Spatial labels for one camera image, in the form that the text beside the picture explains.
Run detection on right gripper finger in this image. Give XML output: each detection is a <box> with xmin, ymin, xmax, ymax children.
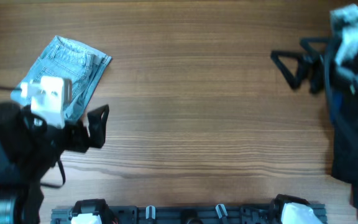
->
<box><xmin>270</xmin><ymin>50</ymin><xmax>310</xmax><ymax>90</ymax></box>
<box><xmin>300</xmin><ymin>37</ymin><xmax>331</xmax><ymax>56</ymax></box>

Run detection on light blue denim shorts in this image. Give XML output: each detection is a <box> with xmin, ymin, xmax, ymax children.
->
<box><xmin>22</xmin><ymin>36</ymin><xmax>112</xmax><ymax>121</ymax></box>

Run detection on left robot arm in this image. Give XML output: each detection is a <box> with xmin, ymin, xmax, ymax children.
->
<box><xmin>0</xmin><ymin>102</ymin><xmax>109</xmax><ymax>223</ymax></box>

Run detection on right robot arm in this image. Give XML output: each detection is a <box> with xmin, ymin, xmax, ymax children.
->
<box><xmin>270</xmin><ymin>37</ymin><xmax>358</xmax><ymax>209</ymax></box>

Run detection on black garment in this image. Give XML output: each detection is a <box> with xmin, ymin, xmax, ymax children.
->
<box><xmin>324</xmin><ymin>34</ymin><xmax>358</xmax><ymax>209</ymax></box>

